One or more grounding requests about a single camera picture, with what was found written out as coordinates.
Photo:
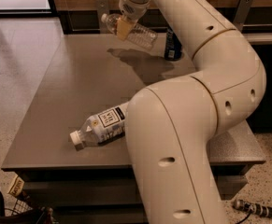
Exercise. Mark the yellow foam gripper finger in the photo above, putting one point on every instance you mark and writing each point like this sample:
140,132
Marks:
124,27

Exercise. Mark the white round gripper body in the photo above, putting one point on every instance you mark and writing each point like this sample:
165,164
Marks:
132,7

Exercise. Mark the clear ribbed water bottle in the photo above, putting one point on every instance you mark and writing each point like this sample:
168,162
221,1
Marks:
140,35

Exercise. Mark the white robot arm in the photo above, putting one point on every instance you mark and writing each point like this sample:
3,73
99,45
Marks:
169,123

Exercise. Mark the white labelled water bottle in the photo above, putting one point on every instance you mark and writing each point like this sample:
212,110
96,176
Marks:
100,128

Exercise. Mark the blue soda can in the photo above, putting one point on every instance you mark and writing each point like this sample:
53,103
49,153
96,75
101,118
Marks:
173,48

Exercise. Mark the grey table cabinet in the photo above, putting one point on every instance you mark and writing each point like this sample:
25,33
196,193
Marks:
87,75

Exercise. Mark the grey side shelf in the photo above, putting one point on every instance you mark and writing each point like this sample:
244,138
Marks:
259,39

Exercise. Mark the brown snack packet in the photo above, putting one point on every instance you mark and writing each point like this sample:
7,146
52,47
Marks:
16,186

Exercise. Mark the left metal wall bracket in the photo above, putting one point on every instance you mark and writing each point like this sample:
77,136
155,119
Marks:
102,7

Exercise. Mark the metal wall bracket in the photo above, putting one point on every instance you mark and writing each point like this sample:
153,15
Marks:
242,11
102,7

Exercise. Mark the right metal wall bracket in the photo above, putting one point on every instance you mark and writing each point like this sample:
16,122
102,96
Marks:
242,11

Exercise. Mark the black wire basket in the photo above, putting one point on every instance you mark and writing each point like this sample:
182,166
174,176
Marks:
24,211

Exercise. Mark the black white striped handle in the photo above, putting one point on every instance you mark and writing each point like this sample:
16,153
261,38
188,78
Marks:
253,208

